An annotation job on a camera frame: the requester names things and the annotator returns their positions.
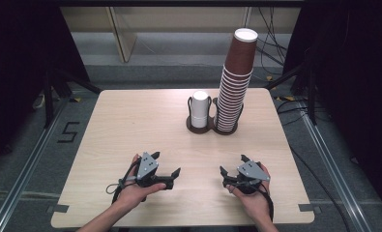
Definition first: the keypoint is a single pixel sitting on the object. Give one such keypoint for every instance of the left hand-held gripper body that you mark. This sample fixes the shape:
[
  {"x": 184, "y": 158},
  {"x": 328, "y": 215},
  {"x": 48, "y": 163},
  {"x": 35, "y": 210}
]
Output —
[{"x": 146, "y": 166}]

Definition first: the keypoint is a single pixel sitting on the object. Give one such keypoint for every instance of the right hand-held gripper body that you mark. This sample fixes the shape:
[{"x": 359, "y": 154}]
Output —
[{"x": 252, "y": 170}]

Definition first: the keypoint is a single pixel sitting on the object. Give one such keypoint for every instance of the dark brown double cup holder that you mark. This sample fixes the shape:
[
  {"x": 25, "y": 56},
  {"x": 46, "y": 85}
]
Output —
[{"x": 198, "y": 130}]

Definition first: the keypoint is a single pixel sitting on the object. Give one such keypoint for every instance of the white paper cup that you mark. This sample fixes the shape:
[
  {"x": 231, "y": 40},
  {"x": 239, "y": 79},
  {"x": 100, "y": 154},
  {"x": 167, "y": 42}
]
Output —
[{"x": 200, "y": 104}]

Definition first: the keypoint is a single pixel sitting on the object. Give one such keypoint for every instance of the person's left hand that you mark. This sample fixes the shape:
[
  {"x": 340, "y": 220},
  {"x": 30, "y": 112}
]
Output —
[{"x": 133, "y": 193}]

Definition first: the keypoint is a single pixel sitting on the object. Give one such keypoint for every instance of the person's right hand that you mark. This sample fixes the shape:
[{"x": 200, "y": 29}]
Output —
[{"x": 256, "y": 203}]

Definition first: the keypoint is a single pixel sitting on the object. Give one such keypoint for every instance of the grey tape strip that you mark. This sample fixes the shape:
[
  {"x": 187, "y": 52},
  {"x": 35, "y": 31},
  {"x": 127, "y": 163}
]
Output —
[
  {"x": 61, "y": 208},
  {"x": 306, "y": 208}
]

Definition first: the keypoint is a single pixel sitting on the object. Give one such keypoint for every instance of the yellow tape piece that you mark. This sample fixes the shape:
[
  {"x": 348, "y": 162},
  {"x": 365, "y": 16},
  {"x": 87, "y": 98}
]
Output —
[
  {"x": 287, "y": 98},
  {"x": 269, "y": 78},
  {"x": 76, "y": 100}
]

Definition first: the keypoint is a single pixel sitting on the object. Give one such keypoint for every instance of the stack of brown cups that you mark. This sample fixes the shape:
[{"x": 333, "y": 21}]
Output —
[{"x": 237, "y": 83}]

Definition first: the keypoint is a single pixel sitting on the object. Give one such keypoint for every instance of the black metal stand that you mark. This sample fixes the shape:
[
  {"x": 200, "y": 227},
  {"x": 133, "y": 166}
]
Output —
[
  {"x": 48, "y": 96},
  {"x": 311, "y": 90}
]

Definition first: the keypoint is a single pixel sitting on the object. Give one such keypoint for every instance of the dark curtain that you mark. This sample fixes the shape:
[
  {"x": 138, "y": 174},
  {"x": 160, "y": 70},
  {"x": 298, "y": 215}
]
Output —
[
  {"x": 356, "y": 96},
  {"x": 17, "y": 64}
]

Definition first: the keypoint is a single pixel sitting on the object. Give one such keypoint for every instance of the metal floor rail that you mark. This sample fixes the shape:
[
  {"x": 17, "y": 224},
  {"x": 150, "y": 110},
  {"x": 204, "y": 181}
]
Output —
[
  {"x": 24, "y": 174},
  {"x": 333, "y": 167}
]

